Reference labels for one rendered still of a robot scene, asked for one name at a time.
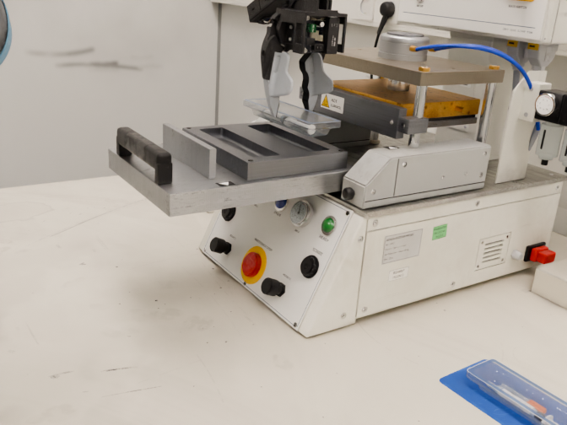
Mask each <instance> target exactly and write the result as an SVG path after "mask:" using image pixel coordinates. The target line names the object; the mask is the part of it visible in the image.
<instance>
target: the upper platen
mask: <svg viewBox="0 0 567 425"><path fill-rule="evenodd" d="M332 81H333V88H337V89H342V90H345V91H348V92H351V93H354V94H359V95H363V96H365V97H369V98H372V99H374V100H379V101H383V102H386V103H389V104H392V105H397V106H400V107H403V108H406V109H407V115H406V116H412V115H413V104H414V98H415V92H416V86H417V85H412V84H409V83H403V82H399V81H396V80H392V79H389V78H373V79H349V80H332ZM479 105H480V99H477V98H473V97H470V96H466V95H463V94H456V93H452V92H449V91H445V90H442V89H436V88H432V87H428V88H427V94H426V101H425V107H424V117H426V118H429V123H428V128H431V127H440V126H457V125H466V124H475V123H477V119H478V118H477V117H475V115H477V114H478V109H479Z"/></svg>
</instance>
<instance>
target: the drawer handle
mask: <svg viewBox="0 0 567 425"><path fill-rule="evenodd" d="M116 153H117V154H118V155H119V156H124V155H132V154H134V155H136V156H137V157H138V158H140V159H141V160H142V161H143V162H145V163H146V164H148V165H150V166H151V167H152V168H154V182H155V183H156V184H157V185H164V184H171V183H172V163H171V154H170V153H169V152H167V151H166V150H164V149H163V148H161V147H160V146H158V145H157V144H155V143H153V142H151V141H150V140H148V139H147V138H146V137H144V136H142V135H140V134H139V133H137V132H135V131H134V130H133V129H131V128H130V127H127V126H125V127H119V128H118V129H117V136H116Z"/></svg>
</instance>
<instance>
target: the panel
mask: <svg viewBox="0 0 567 425"><path fill-rule="evenodd" d="M301 200H306V201H308V202H310V203H311V204H312V206H313V209H314V212H313V217H312V220H311V221H310V222H309V224H308V225H306V226H305V227H304V228H299V227H297V226H294V225H293V224H292V221H291V219H290V211H291V208H292V206H293V205H294V204H295V203H296V202H299V201H301ZM221 212H222V209H221V210H220V212H219V215H218V216H217V219H216V221H215V223H214V225H213V228H212V230H211V232H210V235H209V236H208V239H207V241H206V244H205V246H204V247H203V249H202V252H203V253H204V254H206V255H207V256H208V257H209V258H211V259H212V260H213V261H214V262H216V263H217V264H218V265H219V266H220V267H222V268H223V269H224V270H225V271H226V272H228V273H229V274H230V275H231V276H232V277H233V278H234V279H235V280H237V281H238V282H239V283H240V284H242V285H243V286H244V287H245V288H246V289H248V290H249V291H250V292H251V293H253V294H254V295H255V296H256V297H257V298H259V299H260V300H261V301H262V302H263V303H264V304H265V305H266V306H267V307H269V308H270V309H271V310H272V311H274V312H275V313H276V314H277V315H279V316H280V317H281V318H282V319H283V320H285V321H286V322H287V323H288V324H290V325H291V326H292V327H293V328H294V329H296V330H297V331H299V328H300V326H301V324H302V322H303V320H304V318H305V315H306V313H307V311H308V309H309V308H310V306H311V302H312V300H313V298H314V297H315V295H316V292H317V290H318V288H319V286H320V284H321V281H322V279H323V278H324V275H325V273H326V271H327V268H328V267H329V265H330V263H331V260H332V258H333V256H334V254H335V252H336V250H337V248H338V245H339V243H340V241H341V239H342V237H343V234H344V232H345V230H346V228H347V227H348V224H349V222H350V219H351V217H352V216H353V214H354V211H352V210H350V209H348V208H346V207H344V206H342V205H340V204H338V203H337V202H335V201H333V200H331V199H329V198H327V197H325V196H323V195H321V194H319V195H313V196H303V197H297V198H291V199H286V202H285V204H284V206H283V207H282V208H277V207H276V206H275V202H264V203H258V204H253V205H247V206H242V207H234V211H233V214H232V216H231V217H230V218H229V219H225V218H223V217H222V213H221ZM326 218H332V220H333V222H334V225H333V228H332V230H331V231H330V232H328V233H326V232H324V231H323V229H322V226H321V225H322V222H323V221H324V220H325V219H326ZM214 237H218V238H220V239H224V240H225V241H226V242H229V243H231V252H230V253H229V254H228V255H226V254H225V253H224V252H223V253H221V254H219V253H216V252H212V251H211V250H210V247H209V246H210V242H211V240H212V239H213V238H214ZM250 252H256V253H258V254H259V255H260V257H261V258H262V265H261V268H260V271H259V272H258V273H257V274H256V275H255V276H254V277H247V276H245V275H244V273H243V271H242V262H243V260H244V258H245V257H246V255H247V254H249V253H250ZM307 256H311V257H313V258H314V259H315V260H316V269H315V271H314V272H313V274H312V275H310V276H305V275H303V274H302V273H301V271H300V264H301V262H302V261H303V260H304V258H306V257H307ZM267 277H270V278H273V279H276V280H278V281H279V282H282V283H283V284H284V285H286V286H285V293H284V294H283V295H282V296H281V297H279V296H278V295H276V296H270V295H266V294H264V293H262V290H261V285H262V282H263V280H264V279H265V278H267Z"/></svg>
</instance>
